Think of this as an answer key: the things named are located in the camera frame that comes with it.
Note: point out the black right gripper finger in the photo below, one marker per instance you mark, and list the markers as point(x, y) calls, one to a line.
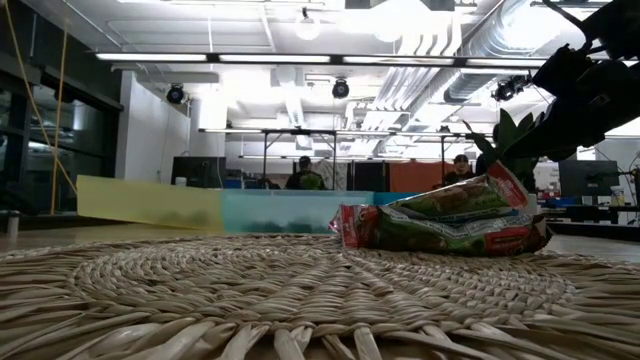
point(570, 125)
point(564, 153)

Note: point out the blue red-ended Chewy bar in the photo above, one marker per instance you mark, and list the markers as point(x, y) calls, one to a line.
point(445, 235)

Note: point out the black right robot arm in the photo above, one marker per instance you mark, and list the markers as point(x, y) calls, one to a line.
point(620, 25)

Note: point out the black computer monitor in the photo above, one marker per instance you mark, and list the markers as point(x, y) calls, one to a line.
point(587, 177)

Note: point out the green plant in white pot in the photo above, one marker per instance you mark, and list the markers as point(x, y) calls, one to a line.
point(507, 130)

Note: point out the dark background desk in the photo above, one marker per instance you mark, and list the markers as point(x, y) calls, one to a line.
point(590, 212)

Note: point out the black ceiling spotlight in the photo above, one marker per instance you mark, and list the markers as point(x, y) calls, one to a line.
point(340, 89)
point(511, 87)
point(175, 94)

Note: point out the person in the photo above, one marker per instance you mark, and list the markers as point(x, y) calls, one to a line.
point(305, 175)
point(460, 170)

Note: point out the orange partition panel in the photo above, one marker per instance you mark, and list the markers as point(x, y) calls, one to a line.
point(415, 176)

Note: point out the blue plastic bin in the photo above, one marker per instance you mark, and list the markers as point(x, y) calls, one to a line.
point(395, 197)

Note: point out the black partition panel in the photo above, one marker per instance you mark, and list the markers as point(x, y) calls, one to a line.
point(368, 176)

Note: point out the grey patterned partition panel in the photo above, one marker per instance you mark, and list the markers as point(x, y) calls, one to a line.
point(340, 175)

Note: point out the teal plastic bin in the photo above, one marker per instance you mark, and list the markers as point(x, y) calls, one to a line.
point(300, 210)

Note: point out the round pendant lamp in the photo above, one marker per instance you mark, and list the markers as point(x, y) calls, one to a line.
point(307, 27)

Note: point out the round woven wicker tray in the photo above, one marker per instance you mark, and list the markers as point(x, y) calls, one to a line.
point(250, 300)

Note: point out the yellow plastic bin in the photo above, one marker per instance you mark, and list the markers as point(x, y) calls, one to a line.
point(150, 202)

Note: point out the long linear ceiling light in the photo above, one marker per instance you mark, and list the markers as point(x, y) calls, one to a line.
point(150, 57)

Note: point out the silver ventilation duct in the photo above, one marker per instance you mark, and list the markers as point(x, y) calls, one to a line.
point(470, 85)

